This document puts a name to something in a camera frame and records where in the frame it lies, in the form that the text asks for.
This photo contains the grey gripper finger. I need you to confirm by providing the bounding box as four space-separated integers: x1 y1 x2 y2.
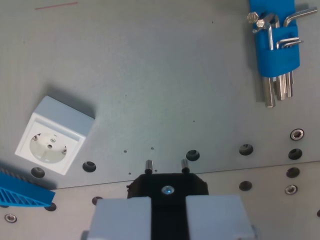
81 195 152 240
185 194 258 240

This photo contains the black two-pin power plug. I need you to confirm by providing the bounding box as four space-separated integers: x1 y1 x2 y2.
126 159 210 240

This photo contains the silver socket head screw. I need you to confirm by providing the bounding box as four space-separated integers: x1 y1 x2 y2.
4 213 18 224
284 184 298 195
289 128 305 142

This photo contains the blue ribbed plastic part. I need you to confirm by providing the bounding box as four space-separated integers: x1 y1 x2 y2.
0 163 56 210

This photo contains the largest steel hex key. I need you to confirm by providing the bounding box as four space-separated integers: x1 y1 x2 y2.
247 11 277 108

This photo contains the thick steel hex key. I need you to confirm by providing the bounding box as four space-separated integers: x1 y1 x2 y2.
256 13 287 101

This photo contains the blue hex key holder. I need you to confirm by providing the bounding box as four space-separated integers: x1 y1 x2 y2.
249 0 301 78

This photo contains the thin long steel hex key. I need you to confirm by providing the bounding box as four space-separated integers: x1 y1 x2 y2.
252 24 275 51

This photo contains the small steel hex key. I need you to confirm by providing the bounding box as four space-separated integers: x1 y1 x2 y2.
275 37 300 50

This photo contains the smallest steel hex key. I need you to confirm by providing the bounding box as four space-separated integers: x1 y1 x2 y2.
284 40 305 49

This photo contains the medium steel hex key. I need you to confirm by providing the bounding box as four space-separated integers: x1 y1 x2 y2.
283 7 318 98

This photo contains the white wall socket box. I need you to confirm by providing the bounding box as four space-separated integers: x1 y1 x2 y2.
14 95 96 176

